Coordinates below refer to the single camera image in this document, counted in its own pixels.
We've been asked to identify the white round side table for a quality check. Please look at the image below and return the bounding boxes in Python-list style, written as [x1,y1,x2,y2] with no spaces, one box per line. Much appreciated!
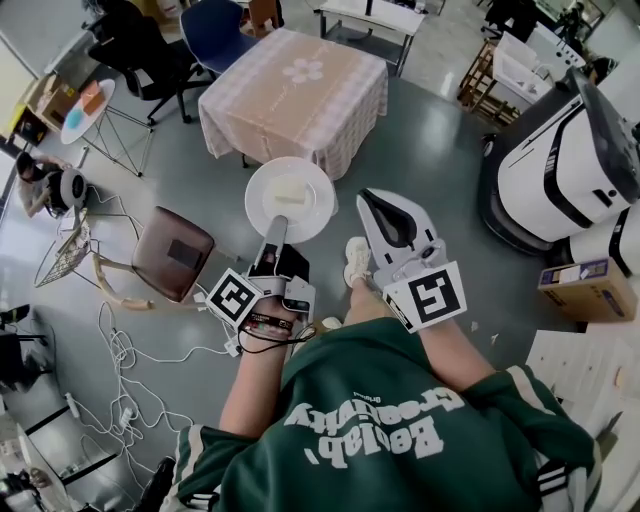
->
[59,77,157,178]

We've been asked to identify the cardboard box with blue print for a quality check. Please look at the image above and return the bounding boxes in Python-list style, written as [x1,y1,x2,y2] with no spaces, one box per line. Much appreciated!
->
[537,256,639,324]

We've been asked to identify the brown chair with wooden legs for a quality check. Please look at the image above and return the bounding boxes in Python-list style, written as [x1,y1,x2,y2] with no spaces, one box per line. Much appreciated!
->
[91,205,217,312]

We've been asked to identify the pink flower tablecloth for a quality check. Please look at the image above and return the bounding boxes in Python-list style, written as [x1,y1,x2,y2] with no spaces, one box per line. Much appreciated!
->
[197,27,390,182]

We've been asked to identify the plain cardboard box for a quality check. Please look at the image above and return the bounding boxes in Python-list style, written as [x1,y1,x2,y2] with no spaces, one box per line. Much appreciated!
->
[23,73,77,132]

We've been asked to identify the black office chair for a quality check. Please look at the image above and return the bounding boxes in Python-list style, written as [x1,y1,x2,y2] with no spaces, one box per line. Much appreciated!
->
[86,0,217,127]

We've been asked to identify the person's bare leg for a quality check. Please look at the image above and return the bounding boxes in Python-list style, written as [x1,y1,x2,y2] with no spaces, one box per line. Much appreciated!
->
[343,277,397,327]

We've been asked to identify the blue plastic chair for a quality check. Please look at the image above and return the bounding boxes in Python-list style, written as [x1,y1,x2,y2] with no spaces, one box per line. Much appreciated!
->
[179,0,262,77]

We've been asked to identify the white metal-legged desk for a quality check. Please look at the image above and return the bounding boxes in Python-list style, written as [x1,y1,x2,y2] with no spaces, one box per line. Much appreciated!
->
[318,0,427,77]

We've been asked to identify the orange box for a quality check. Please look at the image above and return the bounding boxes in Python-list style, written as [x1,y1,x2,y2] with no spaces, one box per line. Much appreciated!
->
[79,81,105,115]

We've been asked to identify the wire mesh chair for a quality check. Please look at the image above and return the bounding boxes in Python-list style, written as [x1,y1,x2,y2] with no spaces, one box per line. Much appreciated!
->
[33,206,102,290]

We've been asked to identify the person's right forearm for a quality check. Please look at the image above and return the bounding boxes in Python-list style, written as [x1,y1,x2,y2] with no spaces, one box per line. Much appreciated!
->
[415,315,502,397]

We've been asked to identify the white open box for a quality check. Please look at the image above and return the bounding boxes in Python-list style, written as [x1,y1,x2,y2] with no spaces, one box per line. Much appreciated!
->
[491,31,552,112]

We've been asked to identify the white floor cables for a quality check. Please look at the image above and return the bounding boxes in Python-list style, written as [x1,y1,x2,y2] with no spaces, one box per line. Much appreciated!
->
[74,189,244,484]

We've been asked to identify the black and red wrist bands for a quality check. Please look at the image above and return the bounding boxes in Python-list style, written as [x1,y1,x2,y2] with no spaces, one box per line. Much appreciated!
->
[237,311,297,355]

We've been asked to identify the white plate of food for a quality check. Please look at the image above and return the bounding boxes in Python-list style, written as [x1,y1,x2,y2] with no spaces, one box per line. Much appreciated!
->
[244,156,336,246]

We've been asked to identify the green printed shirt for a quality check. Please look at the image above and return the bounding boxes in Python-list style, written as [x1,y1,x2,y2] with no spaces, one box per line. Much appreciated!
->
[171,317,604,512]

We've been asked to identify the wooden slatted rack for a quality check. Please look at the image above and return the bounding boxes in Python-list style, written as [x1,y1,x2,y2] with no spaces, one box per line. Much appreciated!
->
[456,38,522,132]

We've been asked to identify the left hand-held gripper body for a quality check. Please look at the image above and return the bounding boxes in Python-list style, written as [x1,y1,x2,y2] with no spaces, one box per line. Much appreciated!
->
[204,242,317,332]

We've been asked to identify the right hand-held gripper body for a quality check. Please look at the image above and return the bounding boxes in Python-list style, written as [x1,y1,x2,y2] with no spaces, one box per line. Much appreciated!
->
[372,238,469,335]

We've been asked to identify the pale food block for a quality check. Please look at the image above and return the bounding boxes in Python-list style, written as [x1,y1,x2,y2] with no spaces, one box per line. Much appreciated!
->
[271,175,308,205]

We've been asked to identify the white round fan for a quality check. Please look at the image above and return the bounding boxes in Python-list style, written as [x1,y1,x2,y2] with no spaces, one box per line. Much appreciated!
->
[51,168,90,212]

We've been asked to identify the cloth-covered square table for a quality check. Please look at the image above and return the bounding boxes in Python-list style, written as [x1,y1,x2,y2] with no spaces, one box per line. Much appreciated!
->
[197,27,390,182]

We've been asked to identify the large white and black robot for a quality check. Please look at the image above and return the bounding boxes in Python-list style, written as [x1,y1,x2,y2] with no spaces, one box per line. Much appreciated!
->
[476,66,640,257]

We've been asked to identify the white drawer cabinet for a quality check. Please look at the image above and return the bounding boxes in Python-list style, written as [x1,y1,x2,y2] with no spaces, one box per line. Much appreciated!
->
[524,323,640,454]

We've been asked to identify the person's left forearm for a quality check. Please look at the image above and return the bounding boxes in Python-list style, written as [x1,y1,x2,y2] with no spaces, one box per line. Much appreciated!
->
[218,319,302,442]

